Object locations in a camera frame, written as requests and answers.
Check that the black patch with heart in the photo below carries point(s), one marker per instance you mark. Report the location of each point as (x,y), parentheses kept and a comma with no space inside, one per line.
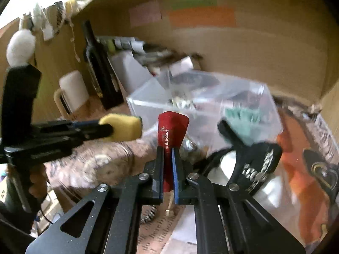
(320,172)

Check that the large cardboard box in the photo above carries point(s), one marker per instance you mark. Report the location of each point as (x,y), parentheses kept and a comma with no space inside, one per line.
(264,50)

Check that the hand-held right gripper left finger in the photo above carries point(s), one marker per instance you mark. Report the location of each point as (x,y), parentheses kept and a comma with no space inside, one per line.
(160,174)

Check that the green paper label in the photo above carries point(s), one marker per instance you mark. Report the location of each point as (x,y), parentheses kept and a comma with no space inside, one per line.
(194,3)

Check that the dark glass bottle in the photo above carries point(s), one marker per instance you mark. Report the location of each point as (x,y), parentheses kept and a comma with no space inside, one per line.
(99,68)

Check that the pink paper label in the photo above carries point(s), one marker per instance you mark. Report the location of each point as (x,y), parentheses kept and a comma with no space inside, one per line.
(145,13)

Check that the clear plastic box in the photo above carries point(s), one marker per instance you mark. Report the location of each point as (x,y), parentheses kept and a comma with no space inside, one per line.
(212,103)

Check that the brown patterned cloth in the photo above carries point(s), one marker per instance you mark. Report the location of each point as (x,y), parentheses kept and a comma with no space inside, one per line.
(106,164)

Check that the white fluffy ball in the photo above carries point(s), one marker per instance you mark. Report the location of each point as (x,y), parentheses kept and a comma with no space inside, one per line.
(20,49)

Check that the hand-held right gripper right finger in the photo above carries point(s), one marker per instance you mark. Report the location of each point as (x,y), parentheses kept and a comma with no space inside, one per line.
(175,180)

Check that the person's left hand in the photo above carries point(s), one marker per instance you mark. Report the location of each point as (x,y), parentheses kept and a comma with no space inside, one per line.
(39,186)

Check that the orange cloth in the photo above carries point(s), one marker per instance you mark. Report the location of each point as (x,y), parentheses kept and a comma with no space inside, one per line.
(299,174)

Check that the white mug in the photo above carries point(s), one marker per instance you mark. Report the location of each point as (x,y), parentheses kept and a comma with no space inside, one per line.
(71,91)

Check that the pile of assorted small items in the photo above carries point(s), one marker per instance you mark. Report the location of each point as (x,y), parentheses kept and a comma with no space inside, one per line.
(156,54)

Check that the printed paper sheet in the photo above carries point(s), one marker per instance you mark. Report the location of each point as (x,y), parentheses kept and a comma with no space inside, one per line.
(161,236)

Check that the white plastic container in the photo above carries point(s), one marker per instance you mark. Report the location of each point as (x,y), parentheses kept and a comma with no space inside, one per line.
(129,70)

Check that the orange paper label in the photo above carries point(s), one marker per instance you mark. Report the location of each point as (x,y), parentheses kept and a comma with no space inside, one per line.
(202,17)

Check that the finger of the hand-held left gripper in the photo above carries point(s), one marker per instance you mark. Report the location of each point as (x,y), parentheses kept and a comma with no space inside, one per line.
(90,135)
(76,125)

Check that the yellow sponge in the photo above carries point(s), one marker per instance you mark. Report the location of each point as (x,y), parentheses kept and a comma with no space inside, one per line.
(123,127)

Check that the hanging bundle of trinkets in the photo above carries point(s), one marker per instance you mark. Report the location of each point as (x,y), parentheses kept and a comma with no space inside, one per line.
(51,14)

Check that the green cloth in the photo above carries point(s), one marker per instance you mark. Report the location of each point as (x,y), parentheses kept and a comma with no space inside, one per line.
(242,121)

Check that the red fabric pouch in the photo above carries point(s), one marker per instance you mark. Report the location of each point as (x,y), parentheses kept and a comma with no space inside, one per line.
(172,129)

